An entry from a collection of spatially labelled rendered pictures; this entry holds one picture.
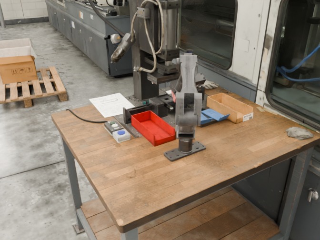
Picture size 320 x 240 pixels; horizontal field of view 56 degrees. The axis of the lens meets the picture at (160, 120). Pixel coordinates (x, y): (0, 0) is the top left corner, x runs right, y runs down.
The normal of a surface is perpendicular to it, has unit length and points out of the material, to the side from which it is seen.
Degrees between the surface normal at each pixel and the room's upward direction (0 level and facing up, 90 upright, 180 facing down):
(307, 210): 90
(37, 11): 90
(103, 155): 0
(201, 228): 0
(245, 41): 90
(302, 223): 90
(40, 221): 0
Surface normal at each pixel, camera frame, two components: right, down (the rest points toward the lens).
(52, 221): -0.01, -0.88
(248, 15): -0.89, 0.22
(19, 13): 0.46, 0.40
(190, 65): -0.03, -0.67
